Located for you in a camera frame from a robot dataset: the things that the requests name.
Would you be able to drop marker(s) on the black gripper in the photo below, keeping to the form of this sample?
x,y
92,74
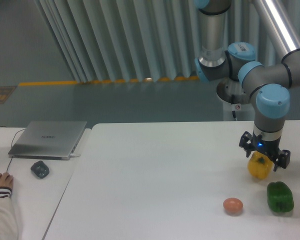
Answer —
x,y
251,143

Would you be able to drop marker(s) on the yellow bell pepper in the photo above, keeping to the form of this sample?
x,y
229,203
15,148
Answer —
x,y
259,165

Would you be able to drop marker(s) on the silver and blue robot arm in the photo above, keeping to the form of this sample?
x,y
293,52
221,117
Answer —
x,y
266,88

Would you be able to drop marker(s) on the white striped sleeve forearm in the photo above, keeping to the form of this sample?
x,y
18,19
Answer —
x,y
8,222

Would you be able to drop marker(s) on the green bell pepper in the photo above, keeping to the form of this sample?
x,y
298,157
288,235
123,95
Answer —
x,y
279,197

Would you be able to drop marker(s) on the person's hand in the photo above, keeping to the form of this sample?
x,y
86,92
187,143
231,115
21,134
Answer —
x,y
6,180

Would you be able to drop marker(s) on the brown egg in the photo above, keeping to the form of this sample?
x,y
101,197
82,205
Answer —
x,y
233,205

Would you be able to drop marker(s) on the white folding partition screen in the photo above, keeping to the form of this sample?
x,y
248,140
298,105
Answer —
x,y
138,39

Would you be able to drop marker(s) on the silver closed laptop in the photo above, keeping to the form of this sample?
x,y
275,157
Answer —
x,y
49,140

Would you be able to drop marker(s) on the black plastic adapter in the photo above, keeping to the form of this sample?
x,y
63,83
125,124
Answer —
x,y
40,169

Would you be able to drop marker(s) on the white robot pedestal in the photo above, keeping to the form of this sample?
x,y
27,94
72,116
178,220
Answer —
x,y
235,102

